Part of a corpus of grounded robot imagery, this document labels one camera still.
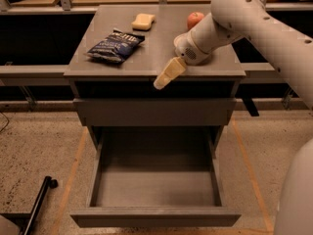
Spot yellow sponge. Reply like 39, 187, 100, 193
131, 14, 156, 30

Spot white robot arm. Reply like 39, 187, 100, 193
154, 0, 313, 235

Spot black metal stand leg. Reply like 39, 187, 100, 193
19, 175, 59, 235

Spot black cable on floor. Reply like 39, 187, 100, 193
0, 111, 10, 134

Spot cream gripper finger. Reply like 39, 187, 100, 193
154, 57, 187, 90

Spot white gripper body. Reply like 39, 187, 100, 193
175, 30, 211, 66

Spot grey metal rail frame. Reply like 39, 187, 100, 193
0, 0, 313, 113

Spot white paper bowl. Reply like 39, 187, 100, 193
173, 34, 182, 48

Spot grey drawer cabinet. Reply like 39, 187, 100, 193
65, 5, 246, 144

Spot red apple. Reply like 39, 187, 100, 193
187, 12, 204, 29

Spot closed grey middle drawer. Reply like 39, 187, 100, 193
73, 98, 236, 126

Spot blue chip bag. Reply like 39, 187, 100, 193
86, 29, 145, 64

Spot open grey lower drawer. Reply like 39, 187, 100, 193
70, 126, 241, 228

